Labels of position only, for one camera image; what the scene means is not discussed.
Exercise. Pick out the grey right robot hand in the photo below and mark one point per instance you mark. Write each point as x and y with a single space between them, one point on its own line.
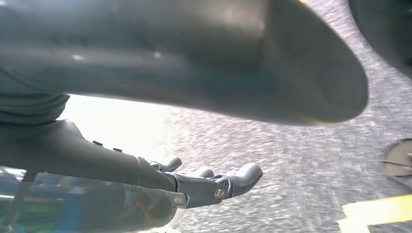
161 48

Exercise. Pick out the right robot arm sleeve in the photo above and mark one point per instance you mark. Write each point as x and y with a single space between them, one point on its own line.
29 109

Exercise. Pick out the dark robot body shell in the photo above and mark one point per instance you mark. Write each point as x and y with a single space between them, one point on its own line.
386 25

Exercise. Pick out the yellow floor tape square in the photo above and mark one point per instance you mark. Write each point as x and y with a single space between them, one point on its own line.
370 212

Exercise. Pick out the chrome stanchion post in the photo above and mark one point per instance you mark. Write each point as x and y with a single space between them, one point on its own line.
400 159

